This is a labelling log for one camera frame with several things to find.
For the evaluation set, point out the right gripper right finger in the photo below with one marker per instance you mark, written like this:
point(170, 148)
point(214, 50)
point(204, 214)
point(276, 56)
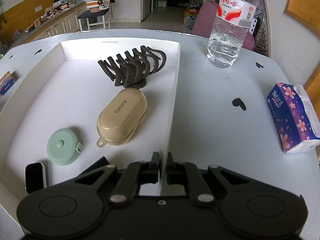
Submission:
point(188, 175)

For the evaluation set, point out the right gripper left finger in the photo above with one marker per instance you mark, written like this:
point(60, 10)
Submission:
point(136, 174)

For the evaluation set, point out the beige Kinyo case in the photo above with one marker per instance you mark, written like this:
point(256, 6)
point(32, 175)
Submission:
point(119, 120)

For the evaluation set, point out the mint green round tape measure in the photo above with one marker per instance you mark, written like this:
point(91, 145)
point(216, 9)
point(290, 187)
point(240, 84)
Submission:
point(63, 147)

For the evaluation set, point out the white cardboard tray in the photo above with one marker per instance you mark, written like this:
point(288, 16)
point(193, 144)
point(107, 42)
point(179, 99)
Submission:
point(61, 85)

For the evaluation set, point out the dark brown wavy hair claw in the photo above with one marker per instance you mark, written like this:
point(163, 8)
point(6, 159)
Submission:
point(132, 70)

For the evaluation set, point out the smartwatch with black screen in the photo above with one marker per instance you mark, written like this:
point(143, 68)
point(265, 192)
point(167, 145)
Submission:
point(35, 177)

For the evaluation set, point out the colourful card box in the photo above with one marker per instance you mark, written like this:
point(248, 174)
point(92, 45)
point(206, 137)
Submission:
point(7, 81)

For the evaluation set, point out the purple tissue pack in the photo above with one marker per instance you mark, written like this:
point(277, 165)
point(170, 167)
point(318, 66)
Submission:
point(295, 117)

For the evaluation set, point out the small dark stool table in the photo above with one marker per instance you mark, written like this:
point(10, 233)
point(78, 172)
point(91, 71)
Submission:
point(87, 15)

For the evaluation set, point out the white cabinet counter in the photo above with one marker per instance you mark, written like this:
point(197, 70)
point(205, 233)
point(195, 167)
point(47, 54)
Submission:
point(63, 23)

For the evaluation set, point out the pink pot on stool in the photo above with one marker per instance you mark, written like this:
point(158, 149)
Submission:
point(93, 6)

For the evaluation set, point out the clear water bottle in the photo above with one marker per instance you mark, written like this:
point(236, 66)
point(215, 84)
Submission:
point(224, 45)

